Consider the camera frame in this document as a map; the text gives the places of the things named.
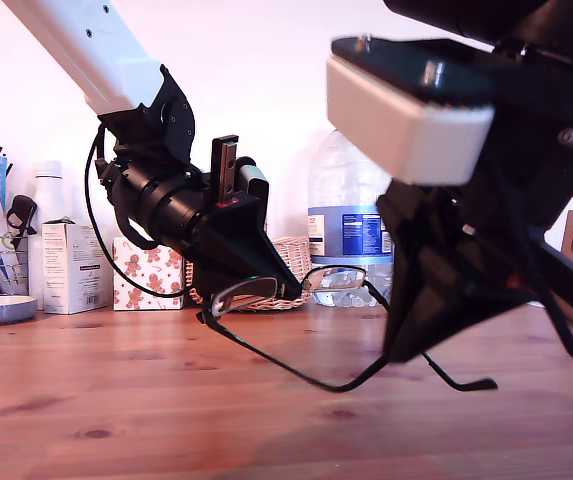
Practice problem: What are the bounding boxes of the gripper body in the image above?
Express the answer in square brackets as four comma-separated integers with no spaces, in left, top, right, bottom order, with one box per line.
[163,134,240,296]

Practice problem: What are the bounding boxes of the black-framed glasses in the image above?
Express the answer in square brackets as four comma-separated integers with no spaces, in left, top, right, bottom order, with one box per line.
[195,264,498,394]

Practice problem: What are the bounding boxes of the large clear water bottle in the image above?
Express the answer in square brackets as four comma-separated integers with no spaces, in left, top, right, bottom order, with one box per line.
[307,128,395,307]

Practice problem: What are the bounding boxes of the gingerbread print tissue box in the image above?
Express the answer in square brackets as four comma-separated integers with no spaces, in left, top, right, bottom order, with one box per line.
[112,237,187,311]

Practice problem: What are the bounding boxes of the white printed carton box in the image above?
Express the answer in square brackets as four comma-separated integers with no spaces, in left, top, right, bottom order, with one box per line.
[40,219,112,315]

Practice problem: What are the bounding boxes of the white metal bottle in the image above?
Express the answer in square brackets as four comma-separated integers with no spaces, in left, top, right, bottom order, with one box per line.
[28,160,74,312]

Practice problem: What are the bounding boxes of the black bottle opener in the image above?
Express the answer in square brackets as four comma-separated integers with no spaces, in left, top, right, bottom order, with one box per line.
[6,196,40,251]

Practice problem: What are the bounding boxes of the wicker basket with handle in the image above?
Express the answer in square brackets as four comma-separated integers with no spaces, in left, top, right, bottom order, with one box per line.
[188,235,313,312]

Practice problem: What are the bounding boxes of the arm camera box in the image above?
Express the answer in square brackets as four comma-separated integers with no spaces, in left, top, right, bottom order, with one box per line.
[325,34,497,187]
[235,157,270,201]

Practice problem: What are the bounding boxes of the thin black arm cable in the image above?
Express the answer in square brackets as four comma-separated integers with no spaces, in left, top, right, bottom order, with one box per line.
[83,124,192,300]

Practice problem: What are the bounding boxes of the braided black arm cable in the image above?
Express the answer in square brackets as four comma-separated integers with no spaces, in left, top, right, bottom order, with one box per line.
[109,197,161,251]

